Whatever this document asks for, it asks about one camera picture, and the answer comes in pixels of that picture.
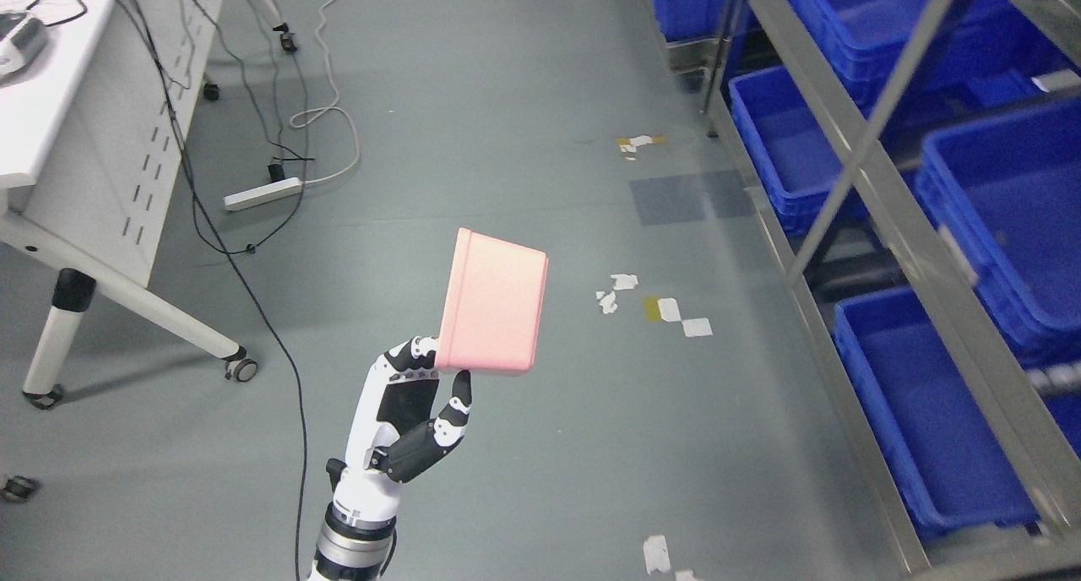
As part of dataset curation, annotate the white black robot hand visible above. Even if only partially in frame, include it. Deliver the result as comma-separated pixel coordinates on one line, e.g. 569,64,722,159
331,336,473,530

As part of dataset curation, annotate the pink plastic storage box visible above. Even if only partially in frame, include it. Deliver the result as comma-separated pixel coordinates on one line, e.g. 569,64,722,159
435,228,549,377

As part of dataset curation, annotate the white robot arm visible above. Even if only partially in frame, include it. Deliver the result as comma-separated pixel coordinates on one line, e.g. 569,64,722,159
307,503,397,580

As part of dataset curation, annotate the blue shelf bin lower middle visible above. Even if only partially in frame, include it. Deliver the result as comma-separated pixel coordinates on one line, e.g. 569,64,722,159
729,66,842,237

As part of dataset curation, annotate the blue shelf bin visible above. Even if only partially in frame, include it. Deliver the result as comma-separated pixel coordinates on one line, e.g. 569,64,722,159
915,100,1080,368
788,0,1062,108
835,287,1039,540
729,66,842,237

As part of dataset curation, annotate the blue shelf bin lower near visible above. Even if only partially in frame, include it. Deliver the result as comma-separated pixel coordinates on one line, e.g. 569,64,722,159
835,287,1039,540

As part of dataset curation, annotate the steel shelf rack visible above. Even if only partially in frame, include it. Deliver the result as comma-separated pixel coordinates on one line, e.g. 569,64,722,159
702,0,1078,580

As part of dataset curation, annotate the blue shelf bin upper far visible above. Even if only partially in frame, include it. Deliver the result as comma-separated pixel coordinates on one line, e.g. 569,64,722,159
788,0,1062,108

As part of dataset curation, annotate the blue shelf bin upper near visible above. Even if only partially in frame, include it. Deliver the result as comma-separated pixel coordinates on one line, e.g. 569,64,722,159
915,100,1080,368

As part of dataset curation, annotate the white power strip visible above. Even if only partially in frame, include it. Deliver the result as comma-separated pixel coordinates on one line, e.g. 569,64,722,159
223,177,304,213

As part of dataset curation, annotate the white desk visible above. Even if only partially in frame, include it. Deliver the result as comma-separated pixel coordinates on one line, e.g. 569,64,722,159
1,0,295,410

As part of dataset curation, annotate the blue bin floor far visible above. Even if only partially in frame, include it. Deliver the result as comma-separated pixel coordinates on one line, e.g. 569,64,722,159
649,0,725,45

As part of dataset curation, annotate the grey device on desk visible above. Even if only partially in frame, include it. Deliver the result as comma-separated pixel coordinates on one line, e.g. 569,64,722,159
1,10,49,79

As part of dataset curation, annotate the black cable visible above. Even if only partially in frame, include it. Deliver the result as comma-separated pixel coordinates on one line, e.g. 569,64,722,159
0,0,318,581

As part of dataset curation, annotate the white cable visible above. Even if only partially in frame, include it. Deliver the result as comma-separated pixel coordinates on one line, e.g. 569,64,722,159
289,0,372,184

